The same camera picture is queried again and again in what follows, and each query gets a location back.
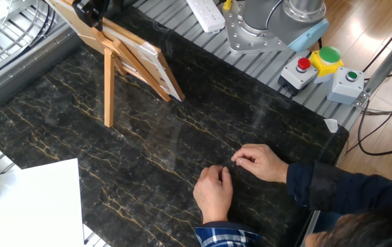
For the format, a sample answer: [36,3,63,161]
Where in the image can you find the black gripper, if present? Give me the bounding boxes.
[72,0,137,31]

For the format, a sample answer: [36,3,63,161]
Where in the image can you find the wooden photo frame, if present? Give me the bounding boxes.
[45,0,186,103]

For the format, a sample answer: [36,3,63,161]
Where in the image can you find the wooden easel stand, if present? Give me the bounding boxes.
[100,16,172,128]

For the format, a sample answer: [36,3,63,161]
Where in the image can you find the person's left forearm dark sleeve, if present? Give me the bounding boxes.
[194,221,264,247]

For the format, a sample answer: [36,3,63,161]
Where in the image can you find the person's right forearm dark sleeve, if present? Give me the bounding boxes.
[286,161,392,220]

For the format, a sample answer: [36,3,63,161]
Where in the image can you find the person's left hand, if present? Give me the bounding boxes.
[192,165,234,225]

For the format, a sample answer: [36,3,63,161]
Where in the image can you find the person's right hand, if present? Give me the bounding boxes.
[230,143,290,184]

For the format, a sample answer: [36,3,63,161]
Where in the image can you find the white power strip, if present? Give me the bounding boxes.
[185,0,226,34]

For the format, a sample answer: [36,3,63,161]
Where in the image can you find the white paper sheet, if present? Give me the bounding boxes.
[0,157,86,247]
[0,164,23,204]

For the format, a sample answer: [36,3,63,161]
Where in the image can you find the grey box red button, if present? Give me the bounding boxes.
[277,56,319,95]

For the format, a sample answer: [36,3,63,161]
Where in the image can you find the yellow box green mushroom button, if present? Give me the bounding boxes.
[308,45,345,84]

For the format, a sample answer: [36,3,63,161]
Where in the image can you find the grey box green button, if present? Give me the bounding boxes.
[326,67,366,106]

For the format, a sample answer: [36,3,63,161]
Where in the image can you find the white tape scrap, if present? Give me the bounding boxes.
[323,118,339,134]

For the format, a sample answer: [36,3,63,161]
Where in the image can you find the blue jeans leg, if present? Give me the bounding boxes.
[314,209,344,237]

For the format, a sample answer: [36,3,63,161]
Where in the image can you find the person's head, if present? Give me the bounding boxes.
[302,205,392,247]

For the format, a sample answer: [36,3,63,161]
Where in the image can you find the black cable bundle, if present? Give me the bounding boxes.
[0,0,58,86]

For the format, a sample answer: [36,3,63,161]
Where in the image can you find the black floor cable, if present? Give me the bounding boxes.
[345,87,392,157]

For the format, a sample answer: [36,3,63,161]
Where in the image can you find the grey aluminium post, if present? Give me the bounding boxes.
[352,20,392,109]

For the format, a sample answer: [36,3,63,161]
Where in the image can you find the thin floor cable bundle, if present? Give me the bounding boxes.
[360,106,392,124]

